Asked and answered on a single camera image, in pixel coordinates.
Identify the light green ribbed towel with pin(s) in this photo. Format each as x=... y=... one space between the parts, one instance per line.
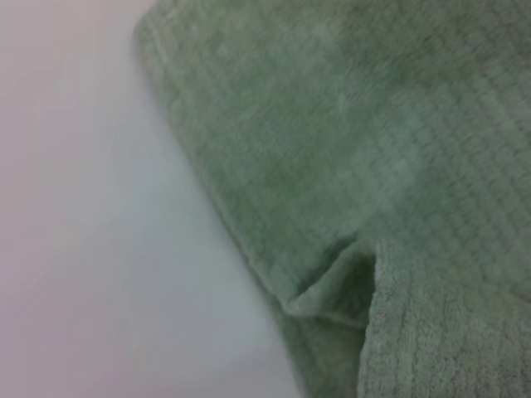
x=352 y=145

